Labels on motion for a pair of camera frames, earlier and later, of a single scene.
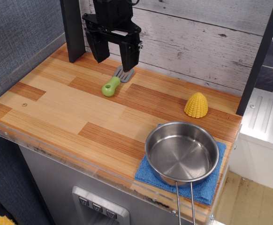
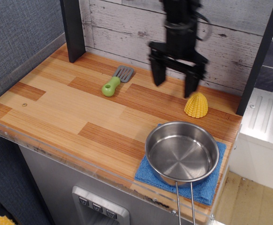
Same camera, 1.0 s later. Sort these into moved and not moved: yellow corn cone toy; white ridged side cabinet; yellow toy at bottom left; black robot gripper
Moved: black robot gripper
Not moved: white ridged side cabinet; yellow corn cone toy; yellow toy at bottom left
